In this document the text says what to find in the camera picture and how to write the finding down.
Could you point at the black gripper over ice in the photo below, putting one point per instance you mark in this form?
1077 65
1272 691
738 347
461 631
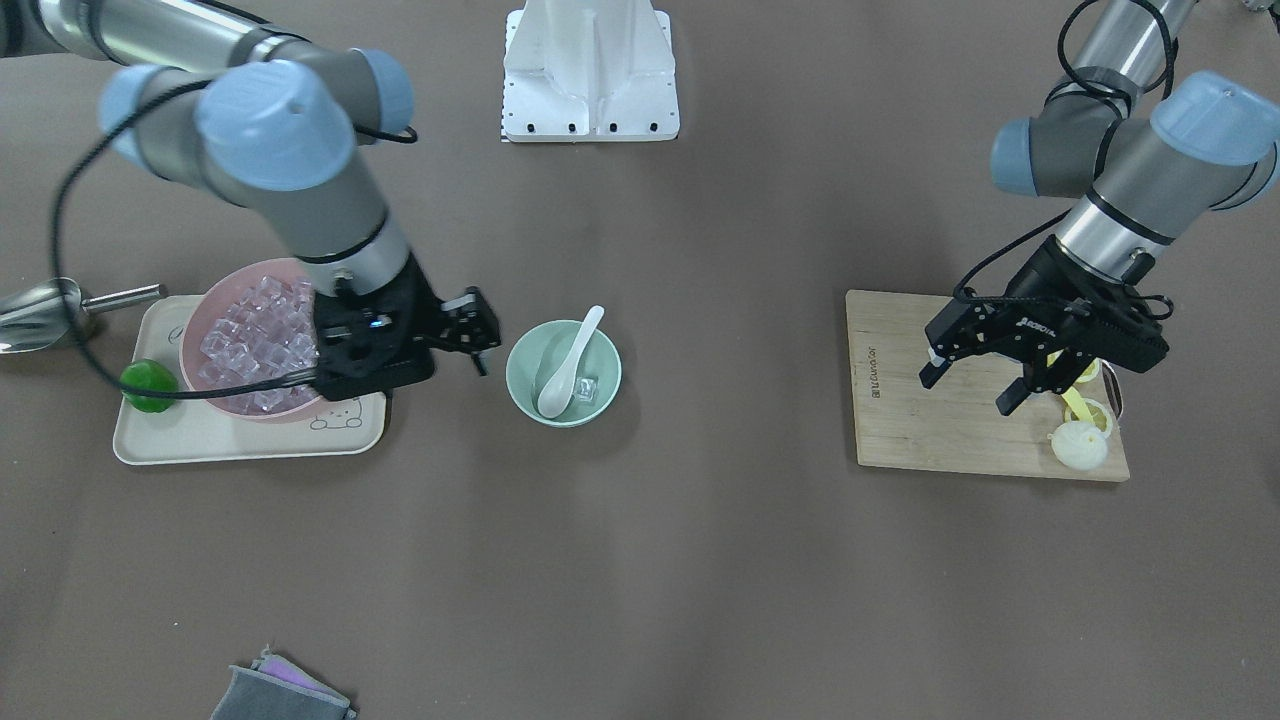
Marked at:
424 308

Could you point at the black gripper with spoon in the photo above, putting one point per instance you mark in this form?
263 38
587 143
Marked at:
1042 283

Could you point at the white ceramic spoon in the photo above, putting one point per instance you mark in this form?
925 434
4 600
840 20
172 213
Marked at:
556 394

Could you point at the clear ice cube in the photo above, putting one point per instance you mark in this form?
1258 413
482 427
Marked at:
586 390

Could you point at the grey robot arm over ice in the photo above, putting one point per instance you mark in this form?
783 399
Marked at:
214 98

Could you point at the grey robot arm with spoon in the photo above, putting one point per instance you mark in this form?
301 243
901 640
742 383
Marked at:
1141 157

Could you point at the mint green bowl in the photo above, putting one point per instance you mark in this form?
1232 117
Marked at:
538 354

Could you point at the pile of clear ice cubes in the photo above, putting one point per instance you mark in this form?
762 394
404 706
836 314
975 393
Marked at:
263 332

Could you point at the pink bowl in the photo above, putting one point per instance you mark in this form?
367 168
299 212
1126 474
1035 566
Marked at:
201 319

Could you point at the metal ice scoop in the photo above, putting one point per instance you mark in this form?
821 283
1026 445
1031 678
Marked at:
44 316

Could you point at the lemon slice upper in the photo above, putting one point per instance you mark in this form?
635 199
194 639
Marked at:
1088 374

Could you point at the lemon slice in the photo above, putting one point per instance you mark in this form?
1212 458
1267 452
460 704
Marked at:
1088 374
1104 419

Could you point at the yellow plastic knife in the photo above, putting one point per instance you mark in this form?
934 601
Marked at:
1076 407

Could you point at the bamboo cutting board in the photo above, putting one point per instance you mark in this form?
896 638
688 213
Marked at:
954 426

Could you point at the lemon slice lower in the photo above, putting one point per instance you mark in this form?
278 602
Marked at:
1104 419

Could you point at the beige rectangular tray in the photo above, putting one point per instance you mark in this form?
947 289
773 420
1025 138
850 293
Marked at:
194 431

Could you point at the green lime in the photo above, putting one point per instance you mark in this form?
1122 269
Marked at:
153 376

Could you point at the purple cloth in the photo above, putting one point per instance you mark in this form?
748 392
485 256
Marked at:
272 663

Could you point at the grey cloth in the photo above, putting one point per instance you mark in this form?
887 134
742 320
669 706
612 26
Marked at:
255 695

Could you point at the black arm cable spoon side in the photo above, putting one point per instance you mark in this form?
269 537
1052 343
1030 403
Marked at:
1130 51

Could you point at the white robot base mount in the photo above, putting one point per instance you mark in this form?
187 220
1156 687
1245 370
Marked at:
589 72

